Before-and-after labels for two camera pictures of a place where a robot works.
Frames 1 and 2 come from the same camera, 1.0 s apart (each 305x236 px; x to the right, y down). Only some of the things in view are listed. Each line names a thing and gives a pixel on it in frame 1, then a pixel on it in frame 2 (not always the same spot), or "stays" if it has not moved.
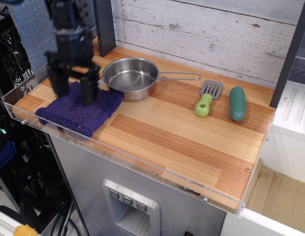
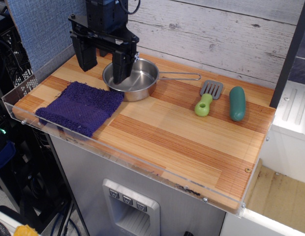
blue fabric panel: (36, 25) stays
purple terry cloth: (68, 111) stays
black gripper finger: (59, 79) -> (85, 50)
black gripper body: (73, 51) -> (105, 26)
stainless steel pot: (134, 78) stays
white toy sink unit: (278, 203) stays
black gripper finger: (90, 83) -> (122, 64)
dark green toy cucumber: (237, 103) stays
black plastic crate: (12, 67) stays
